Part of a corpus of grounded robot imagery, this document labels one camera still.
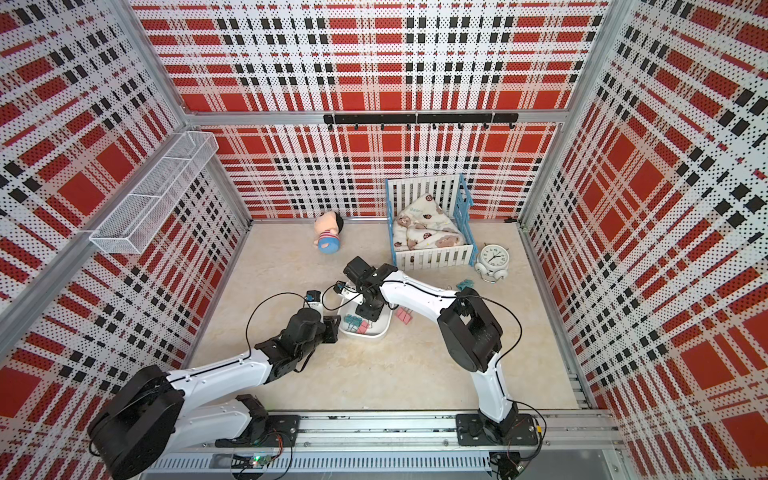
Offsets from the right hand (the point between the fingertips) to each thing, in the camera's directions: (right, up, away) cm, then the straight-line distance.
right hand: (375, 304), depth 90 cm
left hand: (-10, -4, -1) cm, 11 cm away
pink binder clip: (+9, -4, +4) cm, 10 cm away
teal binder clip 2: (-7, -6, 0) cm, 9 cm away
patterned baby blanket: (+17, +26, +28) cm, 42 cm away
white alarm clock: (+40, +12, +13) cm, 44 cm away
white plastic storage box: (+1, -8, 0) cm, 8 cm away
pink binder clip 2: (-4, -7, +1) cm, 8 cm away
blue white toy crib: (+29, +36, +27) cm, 53 cm away
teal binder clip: (+30, +5, +13) cm, 33 cm away
